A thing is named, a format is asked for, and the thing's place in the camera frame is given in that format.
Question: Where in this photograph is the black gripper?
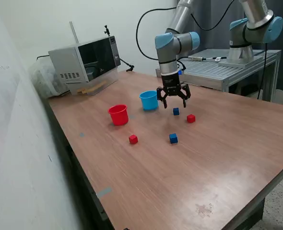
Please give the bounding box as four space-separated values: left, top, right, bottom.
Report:
156 72 191 109

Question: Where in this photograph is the aluminium robot base stand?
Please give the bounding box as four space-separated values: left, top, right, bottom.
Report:
155 49 283 103

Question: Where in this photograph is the blue plastic cup bin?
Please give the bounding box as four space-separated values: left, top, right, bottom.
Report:
139 90 159 111

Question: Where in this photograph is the red plastic cup bin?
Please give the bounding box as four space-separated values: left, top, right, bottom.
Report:
107 103 129 127

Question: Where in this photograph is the clear plastic box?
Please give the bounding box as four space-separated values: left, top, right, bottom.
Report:
68 68 119 96

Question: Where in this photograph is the dark grey curtain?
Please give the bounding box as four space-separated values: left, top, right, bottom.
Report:
176 0 283 99

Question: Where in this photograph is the silver microwave oven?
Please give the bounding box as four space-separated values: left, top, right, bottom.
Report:
47 35 121 84

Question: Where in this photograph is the clear plastic bag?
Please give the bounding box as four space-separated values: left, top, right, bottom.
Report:
28 58 70 99

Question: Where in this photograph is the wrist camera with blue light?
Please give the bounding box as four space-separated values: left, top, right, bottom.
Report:
177 59 187 77

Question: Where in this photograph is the black looping wrist cable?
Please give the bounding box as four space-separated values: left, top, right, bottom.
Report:
136 0 236 61

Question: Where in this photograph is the black hanging arm cable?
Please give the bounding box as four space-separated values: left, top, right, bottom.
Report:
256 42 268 100

